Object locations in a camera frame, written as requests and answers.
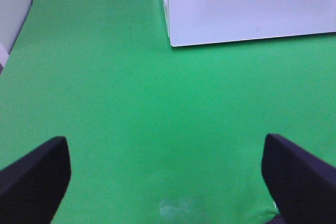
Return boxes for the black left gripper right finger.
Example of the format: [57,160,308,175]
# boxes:
[261,134,335,223]

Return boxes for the white microwave door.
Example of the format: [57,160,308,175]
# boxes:
[163,0,335,47]

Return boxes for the green table cloth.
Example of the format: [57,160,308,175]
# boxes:
[1,0,335,223]

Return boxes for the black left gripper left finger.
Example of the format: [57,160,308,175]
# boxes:
[1,136,71,223]

